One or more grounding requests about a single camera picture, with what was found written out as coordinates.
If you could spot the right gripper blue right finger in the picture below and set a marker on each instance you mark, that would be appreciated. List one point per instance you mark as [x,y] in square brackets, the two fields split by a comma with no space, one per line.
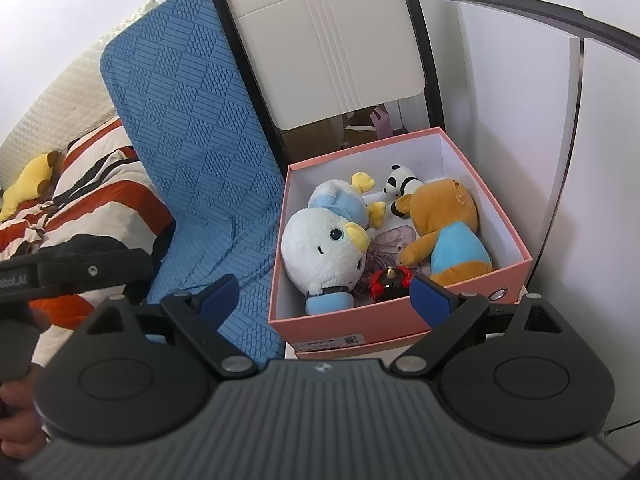
[431,301]

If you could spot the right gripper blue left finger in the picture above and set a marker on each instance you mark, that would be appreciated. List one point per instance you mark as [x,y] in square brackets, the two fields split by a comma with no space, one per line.
[218,300]

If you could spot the red black horned toy figure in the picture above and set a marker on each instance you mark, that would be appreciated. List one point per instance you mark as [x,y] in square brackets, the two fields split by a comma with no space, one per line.
[390,283]

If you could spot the purple ribbon flower hair accessory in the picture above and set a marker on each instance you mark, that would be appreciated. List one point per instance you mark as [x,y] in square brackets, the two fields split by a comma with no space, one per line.
[384,251]

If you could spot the brown bear plush blue shirt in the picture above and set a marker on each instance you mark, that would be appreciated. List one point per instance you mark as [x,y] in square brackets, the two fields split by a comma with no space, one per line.
[445,218]

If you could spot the white blue duck plush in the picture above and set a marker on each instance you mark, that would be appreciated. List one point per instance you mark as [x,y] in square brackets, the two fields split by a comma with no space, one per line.
[324,245]

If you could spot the small panda plush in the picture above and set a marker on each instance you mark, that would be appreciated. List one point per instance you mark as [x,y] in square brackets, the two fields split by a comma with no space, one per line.
[401,181]

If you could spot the person's left hand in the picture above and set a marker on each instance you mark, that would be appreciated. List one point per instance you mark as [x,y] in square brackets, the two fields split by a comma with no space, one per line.
[21,433]

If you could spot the yellow plush toy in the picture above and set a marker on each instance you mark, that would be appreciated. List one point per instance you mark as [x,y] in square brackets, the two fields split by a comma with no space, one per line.
[34,180]

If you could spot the red black white striped blanket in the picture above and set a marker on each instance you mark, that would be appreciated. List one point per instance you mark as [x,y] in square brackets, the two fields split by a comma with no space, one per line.
[100,198]

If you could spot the cream quilted pillow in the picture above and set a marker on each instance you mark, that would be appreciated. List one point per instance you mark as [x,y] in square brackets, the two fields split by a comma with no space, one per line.
[75,103]

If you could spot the cardboard boxes behind chair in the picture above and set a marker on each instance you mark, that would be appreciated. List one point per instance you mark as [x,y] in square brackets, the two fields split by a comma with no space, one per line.
[351,129]

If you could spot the blue textured mattress pad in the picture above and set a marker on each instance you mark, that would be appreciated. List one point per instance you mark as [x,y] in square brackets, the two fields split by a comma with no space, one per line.
[175,85]

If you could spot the curved black metal bar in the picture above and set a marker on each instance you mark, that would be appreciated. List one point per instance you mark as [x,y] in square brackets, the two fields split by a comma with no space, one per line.
[506,80]

